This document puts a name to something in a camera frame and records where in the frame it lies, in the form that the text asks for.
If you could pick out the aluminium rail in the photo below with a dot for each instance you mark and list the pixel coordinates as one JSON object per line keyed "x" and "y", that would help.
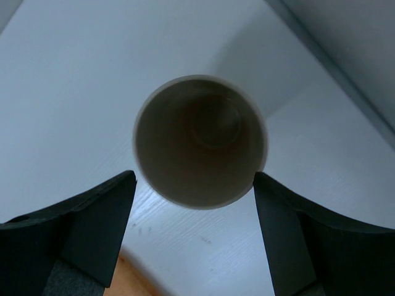
{"x": 354, "y": 42}

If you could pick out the beige paper cup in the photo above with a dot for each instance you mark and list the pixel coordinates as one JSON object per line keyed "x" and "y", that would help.
{"x": 199, "y": 140}

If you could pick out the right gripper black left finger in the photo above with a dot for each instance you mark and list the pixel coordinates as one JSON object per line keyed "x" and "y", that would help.
{"x": 71, "y": 247}

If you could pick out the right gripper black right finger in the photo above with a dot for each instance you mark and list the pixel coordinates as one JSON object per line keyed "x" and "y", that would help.
{"x": 312, "y": 250}

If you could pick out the orange cloth placemat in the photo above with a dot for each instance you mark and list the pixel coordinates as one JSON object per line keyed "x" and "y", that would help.
{"x": 131, "y": 279}

